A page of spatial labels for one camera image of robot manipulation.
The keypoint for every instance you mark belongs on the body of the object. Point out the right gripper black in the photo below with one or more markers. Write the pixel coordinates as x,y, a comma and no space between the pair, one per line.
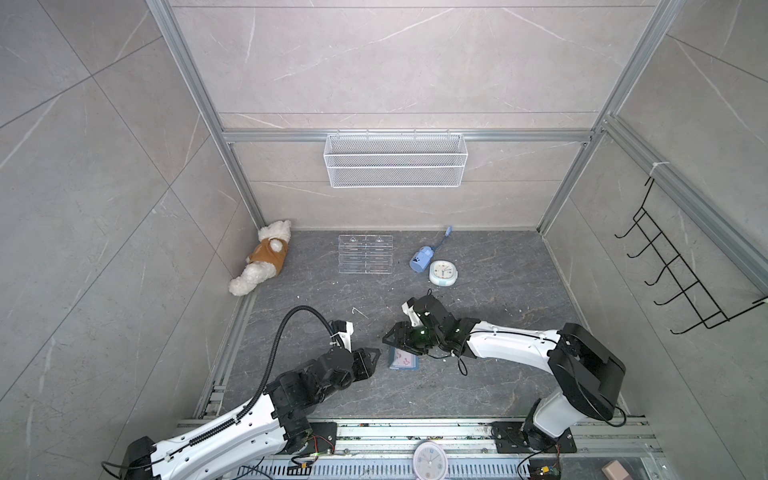
400,329

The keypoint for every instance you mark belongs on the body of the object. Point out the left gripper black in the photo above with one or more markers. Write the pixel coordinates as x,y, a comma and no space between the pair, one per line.
366,356

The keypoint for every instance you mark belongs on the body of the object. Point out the blue leather card holder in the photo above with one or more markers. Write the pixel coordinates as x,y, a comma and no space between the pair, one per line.
401,360

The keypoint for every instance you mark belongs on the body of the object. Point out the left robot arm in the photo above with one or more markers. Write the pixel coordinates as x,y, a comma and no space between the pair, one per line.
276,423

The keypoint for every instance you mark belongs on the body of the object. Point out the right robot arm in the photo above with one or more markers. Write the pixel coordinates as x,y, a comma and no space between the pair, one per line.
589,377

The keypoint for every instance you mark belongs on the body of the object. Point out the small white round clock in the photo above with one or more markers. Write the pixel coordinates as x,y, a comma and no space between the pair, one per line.
443,273

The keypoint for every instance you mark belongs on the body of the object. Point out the blue brush tool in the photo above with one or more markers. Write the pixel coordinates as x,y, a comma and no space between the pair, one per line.
423,257

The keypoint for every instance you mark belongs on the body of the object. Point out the clear acrylic organizer tray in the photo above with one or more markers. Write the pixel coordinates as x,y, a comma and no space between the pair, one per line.
365,254

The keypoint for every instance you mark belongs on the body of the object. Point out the white clock at front edge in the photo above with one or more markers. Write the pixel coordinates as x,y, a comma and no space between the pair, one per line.
430,461

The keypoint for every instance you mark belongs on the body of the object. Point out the white teddy bear brown vest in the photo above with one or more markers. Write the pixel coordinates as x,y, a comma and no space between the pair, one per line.
267,259

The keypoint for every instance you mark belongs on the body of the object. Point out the pink block at front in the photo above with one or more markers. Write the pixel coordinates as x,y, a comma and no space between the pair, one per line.
614,470

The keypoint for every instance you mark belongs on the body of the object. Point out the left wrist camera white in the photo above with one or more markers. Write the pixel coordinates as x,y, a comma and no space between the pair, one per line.
343,331

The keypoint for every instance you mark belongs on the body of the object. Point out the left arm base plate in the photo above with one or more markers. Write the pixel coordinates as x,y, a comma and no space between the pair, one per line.
320,438

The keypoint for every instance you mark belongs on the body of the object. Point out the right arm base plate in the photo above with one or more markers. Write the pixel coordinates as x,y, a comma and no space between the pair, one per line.
514,437

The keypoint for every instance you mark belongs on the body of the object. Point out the white wire mesh basket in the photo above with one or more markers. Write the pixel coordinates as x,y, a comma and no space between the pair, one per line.
390,160

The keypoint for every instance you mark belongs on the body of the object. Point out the black wire hook rack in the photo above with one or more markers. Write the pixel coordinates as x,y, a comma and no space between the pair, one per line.
684,282

